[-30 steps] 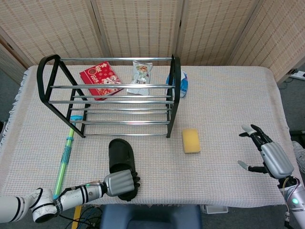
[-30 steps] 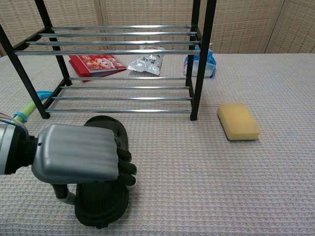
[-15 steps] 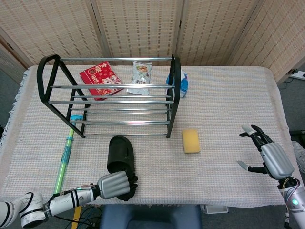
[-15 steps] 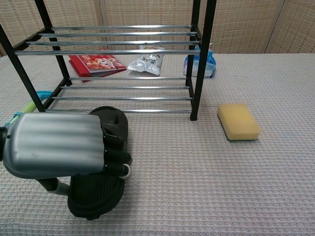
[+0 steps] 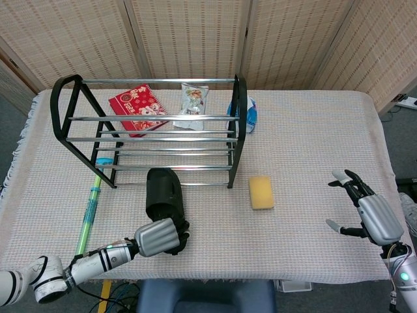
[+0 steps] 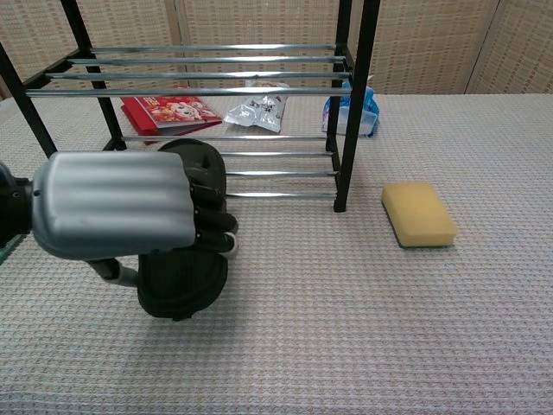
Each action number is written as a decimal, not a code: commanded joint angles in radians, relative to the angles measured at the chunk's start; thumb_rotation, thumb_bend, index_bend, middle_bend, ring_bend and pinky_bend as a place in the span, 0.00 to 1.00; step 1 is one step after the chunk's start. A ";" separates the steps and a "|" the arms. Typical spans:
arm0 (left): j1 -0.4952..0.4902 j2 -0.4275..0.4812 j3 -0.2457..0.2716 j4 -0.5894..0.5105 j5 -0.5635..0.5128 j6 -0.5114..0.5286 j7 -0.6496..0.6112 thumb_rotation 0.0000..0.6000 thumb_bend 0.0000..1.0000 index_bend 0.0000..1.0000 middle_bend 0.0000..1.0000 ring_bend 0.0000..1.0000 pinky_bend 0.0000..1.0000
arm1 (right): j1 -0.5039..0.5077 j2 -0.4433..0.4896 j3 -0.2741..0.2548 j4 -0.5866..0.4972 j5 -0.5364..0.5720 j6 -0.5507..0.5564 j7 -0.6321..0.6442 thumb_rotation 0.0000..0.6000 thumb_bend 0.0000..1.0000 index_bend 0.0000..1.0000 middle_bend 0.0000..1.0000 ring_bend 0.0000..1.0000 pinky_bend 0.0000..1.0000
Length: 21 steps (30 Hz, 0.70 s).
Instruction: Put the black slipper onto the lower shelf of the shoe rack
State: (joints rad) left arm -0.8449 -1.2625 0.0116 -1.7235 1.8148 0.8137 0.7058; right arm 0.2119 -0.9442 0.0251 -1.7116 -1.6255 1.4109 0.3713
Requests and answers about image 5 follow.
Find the white power strip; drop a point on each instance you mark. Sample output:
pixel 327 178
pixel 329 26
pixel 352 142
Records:
pixel 408 101

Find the green and blue plastic stick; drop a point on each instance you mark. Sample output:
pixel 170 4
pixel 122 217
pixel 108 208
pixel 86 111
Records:
pixel 89 208

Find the black metal shoe rack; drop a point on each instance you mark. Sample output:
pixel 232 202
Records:
pixel 241 107

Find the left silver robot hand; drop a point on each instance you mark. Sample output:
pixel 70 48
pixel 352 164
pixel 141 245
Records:
pixel 156 236

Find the blue chair seat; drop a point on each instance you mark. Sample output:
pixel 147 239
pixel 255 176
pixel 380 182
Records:
pixel 208 296

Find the silver snack bag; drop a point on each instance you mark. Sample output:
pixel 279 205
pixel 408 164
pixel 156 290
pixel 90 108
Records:
pixel 192 98

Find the yellow sponge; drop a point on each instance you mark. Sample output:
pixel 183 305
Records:
pixel 261 192

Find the black shoe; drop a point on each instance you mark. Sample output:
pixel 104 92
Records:
pixel 161 192

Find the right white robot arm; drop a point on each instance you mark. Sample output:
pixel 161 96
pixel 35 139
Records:
pixel 404 277

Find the red calendar booklet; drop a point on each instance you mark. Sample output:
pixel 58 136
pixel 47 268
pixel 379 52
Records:
pixel 137 104

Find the white sneaker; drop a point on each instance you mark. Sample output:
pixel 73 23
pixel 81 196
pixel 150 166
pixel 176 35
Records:
pixel 410 208

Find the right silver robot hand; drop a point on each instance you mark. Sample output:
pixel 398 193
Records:
pixel 379 218

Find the woven bamboo folding screen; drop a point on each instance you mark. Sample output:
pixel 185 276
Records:
pixel 195 39

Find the beige woven tablecloth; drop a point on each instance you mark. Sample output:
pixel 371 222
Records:
pixel 293 146

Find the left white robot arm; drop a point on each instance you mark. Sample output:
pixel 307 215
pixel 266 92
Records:
pixel 97 261

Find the blue and white package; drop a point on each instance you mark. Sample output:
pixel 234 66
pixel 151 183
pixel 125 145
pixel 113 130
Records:
pixel 251 114

